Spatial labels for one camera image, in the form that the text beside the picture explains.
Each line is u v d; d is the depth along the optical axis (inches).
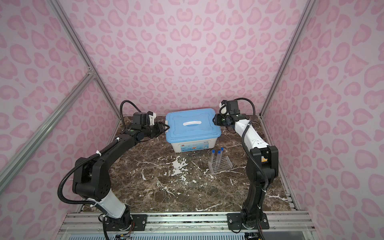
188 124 35.7
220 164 36.5
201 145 37.2
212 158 34.2
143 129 29.1
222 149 39.7
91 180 18.0
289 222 29.1
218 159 35.6
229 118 27.0
